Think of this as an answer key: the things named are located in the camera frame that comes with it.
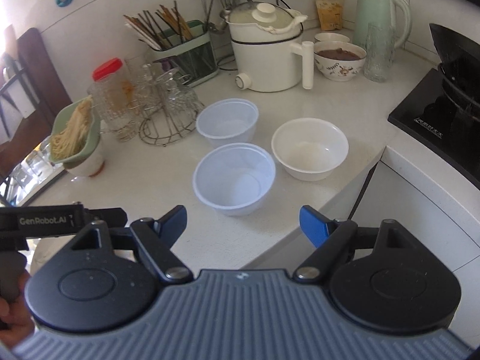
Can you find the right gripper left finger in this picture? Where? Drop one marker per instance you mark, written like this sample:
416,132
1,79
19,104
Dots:
154,239

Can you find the yellow sponge pack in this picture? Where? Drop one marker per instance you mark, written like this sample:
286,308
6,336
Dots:
330,14

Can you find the dark wooden cutting board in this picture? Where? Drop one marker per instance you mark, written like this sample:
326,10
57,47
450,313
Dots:
52,96

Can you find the white drip tray with glasses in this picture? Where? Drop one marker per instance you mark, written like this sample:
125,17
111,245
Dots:
33,172

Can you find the green chopstick holder caddy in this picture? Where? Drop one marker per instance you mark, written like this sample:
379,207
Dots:
176,42

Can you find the black wok on cooktop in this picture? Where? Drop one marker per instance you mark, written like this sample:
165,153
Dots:
459,69

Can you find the green strainer with noodles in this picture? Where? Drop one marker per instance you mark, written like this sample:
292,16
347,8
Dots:
75,133

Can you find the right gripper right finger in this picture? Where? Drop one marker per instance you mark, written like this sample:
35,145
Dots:
331,239

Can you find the white electric cooking pot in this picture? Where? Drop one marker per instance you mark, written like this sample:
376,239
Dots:
269,49

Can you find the tall clear glass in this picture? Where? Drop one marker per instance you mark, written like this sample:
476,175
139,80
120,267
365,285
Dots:
380,48

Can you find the mint green kettle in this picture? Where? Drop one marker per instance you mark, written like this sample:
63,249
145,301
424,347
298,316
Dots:
382,12

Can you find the person left hand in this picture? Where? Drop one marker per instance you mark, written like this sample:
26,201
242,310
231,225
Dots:
17,317

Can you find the black induction cooktop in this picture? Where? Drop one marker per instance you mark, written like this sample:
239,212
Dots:
445,119

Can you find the small white bowl behind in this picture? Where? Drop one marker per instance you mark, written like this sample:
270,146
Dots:
331,37

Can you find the patterned bowl with brown food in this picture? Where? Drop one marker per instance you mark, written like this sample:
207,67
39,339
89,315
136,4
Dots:
339,60

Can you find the red lid plastic jar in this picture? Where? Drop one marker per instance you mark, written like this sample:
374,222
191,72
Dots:
112,93

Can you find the wire glass holder rack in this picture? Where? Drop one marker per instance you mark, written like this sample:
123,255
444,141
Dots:
173,114

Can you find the white bowl under strainer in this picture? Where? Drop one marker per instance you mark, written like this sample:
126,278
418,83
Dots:
90,166

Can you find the translucent plastic bowl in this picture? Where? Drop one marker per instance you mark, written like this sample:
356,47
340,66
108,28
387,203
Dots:
234,179
228,121

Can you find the white ceramic bowl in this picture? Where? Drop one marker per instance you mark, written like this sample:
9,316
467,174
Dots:
309,149

